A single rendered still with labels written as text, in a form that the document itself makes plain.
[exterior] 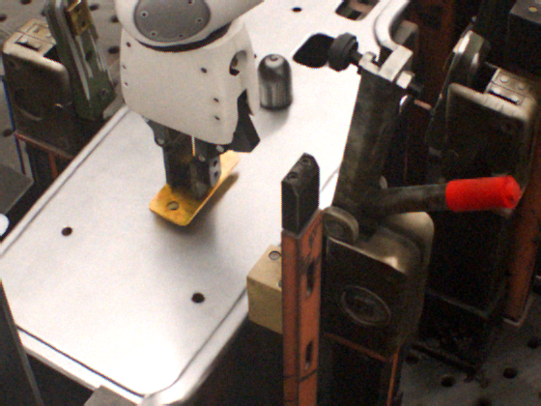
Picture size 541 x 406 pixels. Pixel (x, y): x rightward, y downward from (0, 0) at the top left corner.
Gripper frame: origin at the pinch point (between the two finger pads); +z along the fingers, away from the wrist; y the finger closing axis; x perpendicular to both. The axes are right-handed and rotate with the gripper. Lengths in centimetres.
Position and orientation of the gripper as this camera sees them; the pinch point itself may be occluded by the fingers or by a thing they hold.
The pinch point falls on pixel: (191, 161)
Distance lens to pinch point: 93.7
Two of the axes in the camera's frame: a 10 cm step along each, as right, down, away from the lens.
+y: -8.6, -3.7, 3.5
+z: 0.2, 6.6, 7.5
